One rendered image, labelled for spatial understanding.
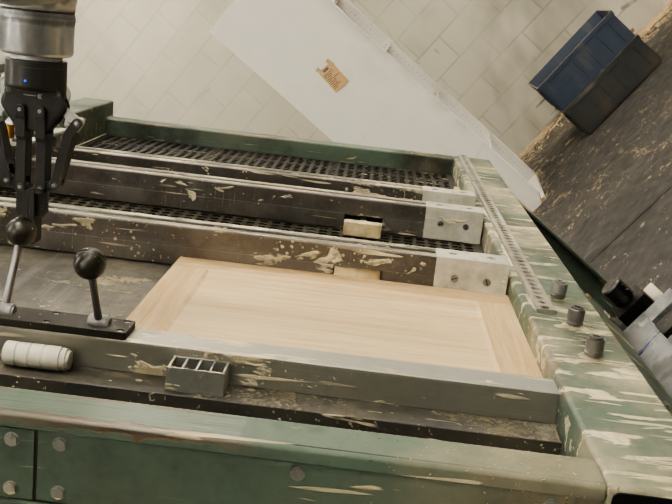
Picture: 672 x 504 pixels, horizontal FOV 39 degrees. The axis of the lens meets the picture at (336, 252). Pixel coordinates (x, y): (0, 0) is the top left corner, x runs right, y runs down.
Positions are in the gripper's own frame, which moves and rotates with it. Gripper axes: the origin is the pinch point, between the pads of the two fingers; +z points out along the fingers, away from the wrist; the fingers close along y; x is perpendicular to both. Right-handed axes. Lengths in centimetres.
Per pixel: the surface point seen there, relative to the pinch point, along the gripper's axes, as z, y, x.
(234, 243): 10.3, -21.5, -37.7
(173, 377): 13.8, -22.8, 15.0
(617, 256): 55, -149, -265
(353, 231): 14, -41, -74
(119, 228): 10.0, -1.6, -37.7
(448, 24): -29, -86, -554
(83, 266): 1.3, -11.7, 15.6
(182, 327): 13.9, -20.1, -2.9
